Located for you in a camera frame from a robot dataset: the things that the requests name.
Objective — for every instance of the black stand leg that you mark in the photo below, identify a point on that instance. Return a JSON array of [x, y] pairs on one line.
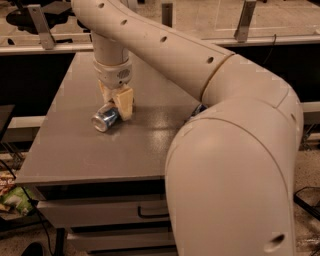
[[314, 211]]

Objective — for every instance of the middle metal bracket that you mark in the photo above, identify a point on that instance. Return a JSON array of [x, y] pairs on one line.
[[167, 14]]

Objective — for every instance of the left metal bracket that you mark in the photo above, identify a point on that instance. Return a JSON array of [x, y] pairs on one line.
[[41, 25]]

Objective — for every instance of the dark blue pepsi can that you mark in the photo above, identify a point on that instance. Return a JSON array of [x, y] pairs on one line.
[[200, 108]]

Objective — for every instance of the black drawer handle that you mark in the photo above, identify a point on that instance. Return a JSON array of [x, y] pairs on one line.
[[152, 212]]

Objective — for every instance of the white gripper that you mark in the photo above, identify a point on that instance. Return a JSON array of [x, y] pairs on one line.
[[112, 75]]

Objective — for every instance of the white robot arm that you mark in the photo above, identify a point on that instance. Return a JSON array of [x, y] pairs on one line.
[[229, 171]]

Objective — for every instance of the black office chair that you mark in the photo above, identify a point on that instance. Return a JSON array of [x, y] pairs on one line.
[[18, 29]]

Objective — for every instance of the glass partition rail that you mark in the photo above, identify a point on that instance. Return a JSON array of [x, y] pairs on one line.
[[223, 42]]

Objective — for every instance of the snack bags on floor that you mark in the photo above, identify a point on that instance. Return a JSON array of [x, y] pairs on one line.
[[13, 197]]

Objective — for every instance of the grey drawer cabinet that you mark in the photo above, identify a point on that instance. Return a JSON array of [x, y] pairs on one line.
[[91, 183]]

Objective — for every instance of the right metal bracket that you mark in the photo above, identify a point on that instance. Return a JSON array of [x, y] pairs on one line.
[[242, 31]]

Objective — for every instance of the metal bracket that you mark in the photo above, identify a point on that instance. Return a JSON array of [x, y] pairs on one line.
[[41, 25], [242, 31], [167, 14]]

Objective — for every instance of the silver blue redbull can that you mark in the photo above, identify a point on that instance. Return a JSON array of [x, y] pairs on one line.
[[105, 117]]

